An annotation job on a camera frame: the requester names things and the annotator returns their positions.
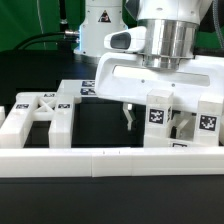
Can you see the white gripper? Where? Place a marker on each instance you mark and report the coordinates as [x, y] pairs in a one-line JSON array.
[[160, 58]]

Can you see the white chair seat part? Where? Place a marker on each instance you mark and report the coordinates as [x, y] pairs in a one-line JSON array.
[[154, 142]]

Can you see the white chair back frame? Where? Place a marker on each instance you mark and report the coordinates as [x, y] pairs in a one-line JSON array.
[[57, 108]]

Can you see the white U-shaped obstacle fence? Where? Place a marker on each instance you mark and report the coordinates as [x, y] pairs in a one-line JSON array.
[[16, 161]]

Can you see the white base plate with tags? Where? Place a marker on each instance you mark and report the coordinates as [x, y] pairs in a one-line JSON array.
[[77, 88]]

